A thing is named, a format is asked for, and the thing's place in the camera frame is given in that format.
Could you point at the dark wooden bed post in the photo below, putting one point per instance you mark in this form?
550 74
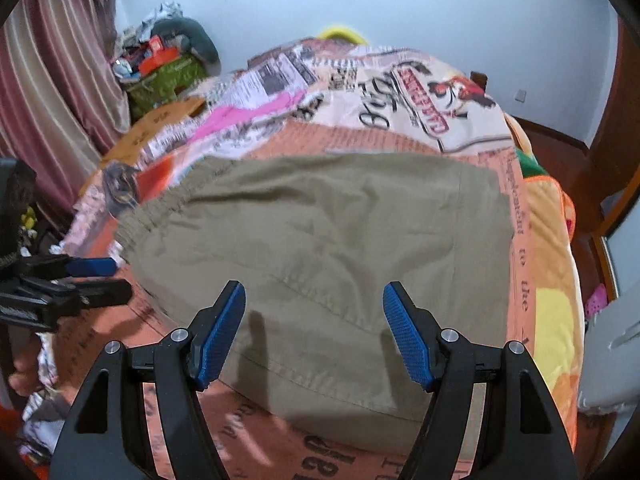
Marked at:
479 81

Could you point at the yellow curved foam piece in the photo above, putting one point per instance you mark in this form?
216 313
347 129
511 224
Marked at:
345 31

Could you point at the green fabric bag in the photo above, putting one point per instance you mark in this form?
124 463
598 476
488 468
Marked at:
165 85

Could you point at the orange yellow fleece blanket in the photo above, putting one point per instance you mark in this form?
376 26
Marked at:
555 260

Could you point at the pink slipper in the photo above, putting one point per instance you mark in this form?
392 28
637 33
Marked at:
595 301

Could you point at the white wall socket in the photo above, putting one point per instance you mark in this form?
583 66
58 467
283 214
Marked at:
521 95

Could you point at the brown wooden door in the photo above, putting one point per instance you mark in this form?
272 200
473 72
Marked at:
620 85

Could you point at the pile of crumpled clothes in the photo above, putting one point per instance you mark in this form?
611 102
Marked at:
150 22

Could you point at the grey pillow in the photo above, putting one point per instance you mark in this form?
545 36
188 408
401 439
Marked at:
200 42

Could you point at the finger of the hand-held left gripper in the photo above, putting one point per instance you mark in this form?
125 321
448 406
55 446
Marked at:
100 293
95 266

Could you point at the khaki green pants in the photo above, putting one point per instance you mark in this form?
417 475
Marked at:
325 240

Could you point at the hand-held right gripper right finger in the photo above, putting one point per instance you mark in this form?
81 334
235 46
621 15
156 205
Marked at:
407 340

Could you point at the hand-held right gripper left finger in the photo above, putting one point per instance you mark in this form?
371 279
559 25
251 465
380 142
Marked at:
220 340

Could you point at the newspaper printed blanket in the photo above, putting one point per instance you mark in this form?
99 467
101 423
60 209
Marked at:
350 137

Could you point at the white plastic container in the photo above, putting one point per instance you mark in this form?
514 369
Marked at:
610 360

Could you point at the pink striped curtain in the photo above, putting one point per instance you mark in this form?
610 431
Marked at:
55 60

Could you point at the orange box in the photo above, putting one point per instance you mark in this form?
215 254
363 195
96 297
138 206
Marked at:
157 62

